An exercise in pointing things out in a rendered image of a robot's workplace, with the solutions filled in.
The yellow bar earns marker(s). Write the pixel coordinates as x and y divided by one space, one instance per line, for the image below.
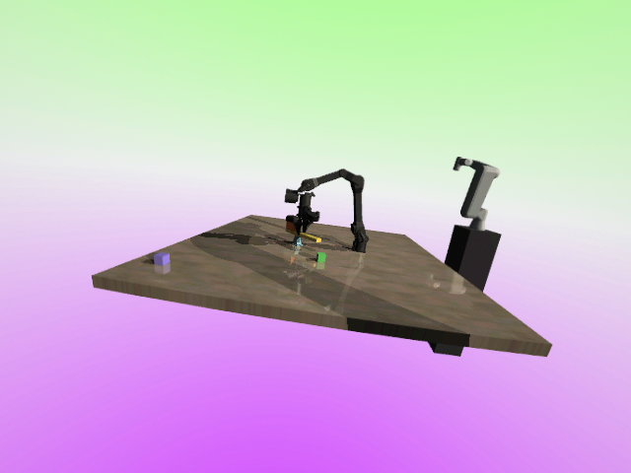
290 228

